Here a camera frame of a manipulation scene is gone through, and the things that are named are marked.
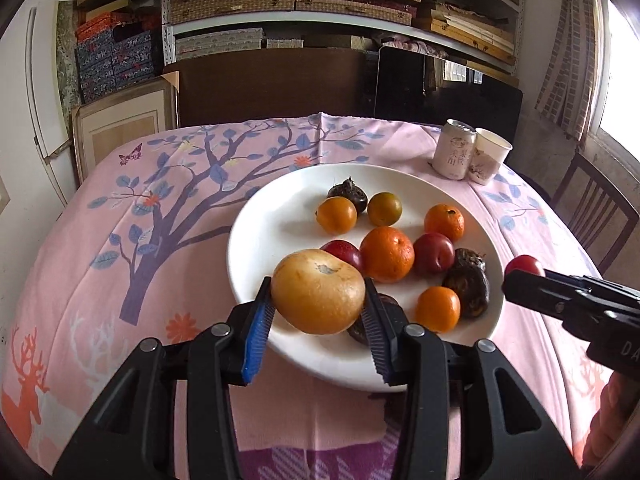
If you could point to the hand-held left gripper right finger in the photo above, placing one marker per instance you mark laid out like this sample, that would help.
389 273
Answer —
375 340

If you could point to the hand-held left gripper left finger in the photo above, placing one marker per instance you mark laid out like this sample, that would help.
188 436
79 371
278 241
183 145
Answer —
257 335

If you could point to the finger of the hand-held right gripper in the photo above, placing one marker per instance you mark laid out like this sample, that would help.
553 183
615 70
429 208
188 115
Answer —
535 290
600 285

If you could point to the small red tomato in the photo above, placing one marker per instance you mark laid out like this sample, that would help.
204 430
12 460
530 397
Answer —
525 262

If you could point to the large dark water chestnut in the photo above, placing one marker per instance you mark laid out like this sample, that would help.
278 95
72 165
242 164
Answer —
467 292

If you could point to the large yellow pear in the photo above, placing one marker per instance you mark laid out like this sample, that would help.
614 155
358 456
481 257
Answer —
317 292

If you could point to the small dark water chestnut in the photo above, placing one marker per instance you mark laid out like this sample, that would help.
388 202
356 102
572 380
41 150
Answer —
352 192
467 258

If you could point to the large orange mandarin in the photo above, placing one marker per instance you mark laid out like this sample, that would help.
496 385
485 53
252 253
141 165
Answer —
386 253

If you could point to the red plum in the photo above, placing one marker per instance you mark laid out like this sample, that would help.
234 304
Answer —
347 252
434 253

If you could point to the white round plate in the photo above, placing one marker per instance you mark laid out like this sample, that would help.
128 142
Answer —
280 230

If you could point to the small spotted orange mandarin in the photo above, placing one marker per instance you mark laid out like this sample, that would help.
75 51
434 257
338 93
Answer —
444 222

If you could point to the yellow orange round fruit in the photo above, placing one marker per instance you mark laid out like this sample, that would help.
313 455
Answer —
336 215

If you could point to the greenish yellow round fruit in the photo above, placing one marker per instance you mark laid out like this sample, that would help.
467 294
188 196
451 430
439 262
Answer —
384 208

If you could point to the person's right hand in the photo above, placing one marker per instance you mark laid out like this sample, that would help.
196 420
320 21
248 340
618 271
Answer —
607 420

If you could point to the dark wooden chair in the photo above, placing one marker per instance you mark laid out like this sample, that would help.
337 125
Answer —
600 210

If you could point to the pink printed tablecloth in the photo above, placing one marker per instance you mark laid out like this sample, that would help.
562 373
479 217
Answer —
150 270

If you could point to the white paper cup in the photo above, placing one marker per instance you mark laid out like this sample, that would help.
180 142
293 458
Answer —
487 160

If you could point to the pale drink can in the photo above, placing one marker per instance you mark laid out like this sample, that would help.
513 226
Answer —
452 152

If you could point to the bright window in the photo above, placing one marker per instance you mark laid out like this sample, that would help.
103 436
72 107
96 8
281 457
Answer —
625 75

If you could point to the black glossy panel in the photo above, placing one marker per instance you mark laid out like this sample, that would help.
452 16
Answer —
440 95

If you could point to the checked beige curtain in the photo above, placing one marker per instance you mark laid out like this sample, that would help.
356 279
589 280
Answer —
570 55

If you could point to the brown wooden board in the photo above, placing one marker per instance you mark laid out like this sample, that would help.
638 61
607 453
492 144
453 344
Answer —
275 85

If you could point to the stack of yellow flat boxes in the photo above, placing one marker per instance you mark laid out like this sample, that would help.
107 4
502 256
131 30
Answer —
470 30

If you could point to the stack of blue floral boxes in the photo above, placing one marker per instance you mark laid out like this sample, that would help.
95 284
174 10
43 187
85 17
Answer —
120 60

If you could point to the white metal shelf rack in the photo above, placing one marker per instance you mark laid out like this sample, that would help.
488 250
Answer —
225 27

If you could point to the white door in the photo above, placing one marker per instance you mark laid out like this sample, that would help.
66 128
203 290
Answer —
45 110

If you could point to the stack of orange patterned boxes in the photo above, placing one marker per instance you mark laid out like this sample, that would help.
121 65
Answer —
97 25

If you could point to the light wooden picture frame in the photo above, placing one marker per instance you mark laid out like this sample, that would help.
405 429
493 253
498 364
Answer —
122 130

